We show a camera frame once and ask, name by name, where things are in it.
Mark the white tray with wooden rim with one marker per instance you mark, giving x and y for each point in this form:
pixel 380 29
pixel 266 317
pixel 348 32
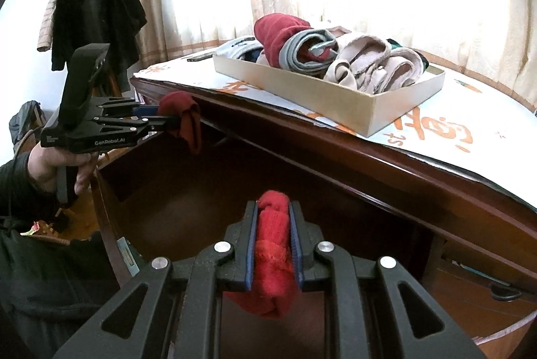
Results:
pixel 319 94

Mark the white cloth with dark print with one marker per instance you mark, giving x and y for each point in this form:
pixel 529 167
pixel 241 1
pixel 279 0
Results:
pixel 239 48

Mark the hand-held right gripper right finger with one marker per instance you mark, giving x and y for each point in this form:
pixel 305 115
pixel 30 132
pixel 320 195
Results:
pixel 297 258

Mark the grey underwear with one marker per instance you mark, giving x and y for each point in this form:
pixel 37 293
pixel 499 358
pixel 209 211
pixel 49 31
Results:
pixel 306 48

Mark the dark wooden table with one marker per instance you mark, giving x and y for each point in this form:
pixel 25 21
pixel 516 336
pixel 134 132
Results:
pixel 335 157

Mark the maroon underwear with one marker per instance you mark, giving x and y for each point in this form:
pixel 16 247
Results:
pixel 184 119

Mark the person's dark clothing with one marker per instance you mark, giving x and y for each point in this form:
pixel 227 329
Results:
pixel 50 292

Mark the black smartphone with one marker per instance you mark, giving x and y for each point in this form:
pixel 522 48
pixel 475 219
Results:
pixel 202 56

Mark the dotted beige underwear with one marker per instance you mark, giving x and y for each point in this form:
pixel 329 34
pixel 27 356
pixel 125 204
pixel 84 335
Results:
pixel 360 56

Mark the person's left forearm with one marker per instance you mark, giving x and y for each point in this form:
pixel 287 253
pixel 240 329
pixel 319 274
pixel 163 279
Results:
pixel 16 191

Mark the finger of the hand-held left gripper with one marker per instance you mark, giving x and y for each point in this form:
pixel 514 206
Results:
pixel 147 111
pixel 161 123

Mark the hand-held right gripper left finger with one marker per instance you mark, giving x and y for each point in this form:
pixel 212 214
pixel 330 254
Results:
pixel 250 258

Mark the black hanging jacket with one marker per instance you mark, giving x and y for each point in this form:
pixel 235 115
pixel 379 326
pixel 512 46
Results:
pixel 100 14

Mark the white orange printed table cover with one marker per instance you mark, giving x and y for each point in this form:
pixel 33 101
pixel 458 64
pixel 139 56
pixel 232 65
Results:
pixel 482 119

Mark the person's left hand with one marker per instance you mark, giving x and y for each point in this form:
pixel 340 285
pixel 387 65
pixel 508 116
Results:
pixel 42 164

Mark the metal drawer lock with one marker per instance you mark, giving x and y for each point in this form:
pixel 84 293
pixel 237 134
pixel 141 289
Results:
pixel 128 256

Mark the beige knit underwear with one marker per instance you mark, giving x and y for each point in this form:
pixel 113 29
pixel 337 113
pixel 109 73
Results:
pixel 398 75

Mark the wooden drawer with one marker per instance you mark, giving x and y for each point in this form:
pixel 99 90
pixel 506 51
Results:
pixel 188 208

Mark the dark grey bag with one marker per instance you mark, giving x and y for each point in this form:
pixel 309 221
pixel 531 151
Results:
pixel 27 126

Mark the dark red underwear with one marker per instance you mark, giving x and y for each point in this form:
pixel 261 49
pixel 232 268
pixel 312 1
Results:
pixel 277 35

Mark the small side drawer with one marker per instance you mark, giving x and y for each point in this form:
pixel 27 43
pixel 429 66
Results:
pixel 474 300

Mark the red sock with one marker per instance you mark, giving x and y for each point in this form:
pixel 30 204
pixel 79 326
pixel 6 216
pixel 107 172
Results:
pixel 272 258

